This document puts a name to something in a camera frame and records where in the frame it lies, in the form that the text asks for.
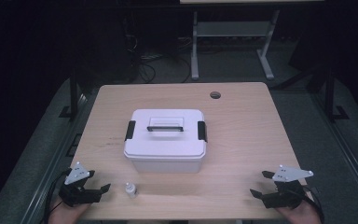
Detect person's right hand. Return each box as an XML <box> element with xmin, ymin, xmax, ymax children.
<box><xmin>275</xmin><ymin>191</ymin><xmax>323</xmax><ymax>224</ymax></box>

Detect left hand-held gripper black cable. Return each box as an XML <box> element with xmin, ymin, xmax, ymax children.
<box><xmin>42</xmin><ymin>168</ymin><xmax>73</xmax><ymax>224</ymax></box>

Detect white box lid black handle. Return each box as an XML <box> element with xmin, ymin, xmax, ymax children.
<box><xmin>123</xmin><ymin>107</ymin><xmax>209</xmax><ymax>162</ymax></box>

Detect grey metal desk frame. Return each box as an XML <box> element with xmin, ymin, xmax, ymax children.
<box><xmin>179</xmin><ymin>0</ymin><xmax>325</xmax><ymax>81</ymax></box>

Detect white plastic storage box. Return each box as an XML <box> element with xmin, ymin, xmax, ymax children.
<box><xmin>131</xmin><ymin>154</ymin><xmax>207</xmax><ymax>175</ymax></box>

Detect person's left hand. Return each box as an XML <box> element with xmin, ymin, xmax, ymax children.
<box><xmin>48</xmin><ymin>201</ymin><xmax>90</xmax><ymax>224</ymax></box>

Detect hand-held gripper black cable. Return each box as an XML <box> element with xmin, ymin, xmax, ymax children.
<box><xmin>303</xmin><ymin>184</ymin><xmax>326</xmax><ymax>224</ymax></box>
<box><xmin>42</xmin><ymin>168</ymin><xmax>73</xmax><ymax>224</ymax></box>

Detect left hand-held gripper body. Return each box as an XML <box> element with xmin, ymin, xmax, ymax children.
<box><xmin>58</xmin><ymin>161</ymin><xmax>103</xmax><ymax>208</ymax></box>

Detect grey metal rail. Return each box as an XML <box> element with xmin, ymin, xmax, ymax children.
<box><xmin>311</xmin><ymin>92</ymin><xmax>358</xmax><ymax>217</ymax></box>
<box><xmin>19</xmin><ymin>89</ymin><xmax>100</xmax><ymax>224</ymax></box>

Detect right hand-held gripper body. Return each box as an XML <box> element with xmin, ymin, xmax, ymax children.
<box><xmin>262</xmin><ymin>164</ymin><xmax>314</xmax><ymax>210</ymax></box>

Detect small white bottle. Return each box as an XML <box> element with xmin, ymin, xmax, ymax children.
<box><xmin>124</xmin><ymin>181</ymin><xmax>139</xmax><ymax>200</ymax></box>

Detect black floor cables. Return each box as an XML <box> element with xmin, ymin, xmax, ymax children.
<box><xmin>125</xmin><ymin>33</ymin><xmax>194</xmax><ymax>84</ymax></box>

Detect right hand-held gripper black cable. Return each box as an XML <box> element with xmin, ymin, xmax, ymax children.
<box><xmin>303</xmin><ymin>184</ymin><xmax>326</xmax><ymax>224</ymax></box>

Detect black metal stand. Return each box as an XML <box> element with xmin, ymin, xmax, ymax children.
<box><xmin>58</xmin><ymin>65</ymin><xmax>82</xmax><ymax>121</ymax></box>
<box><xmin>322</xmin><ymin>65</ymin><xmax>351</xmax><ymax>123</ymax></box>

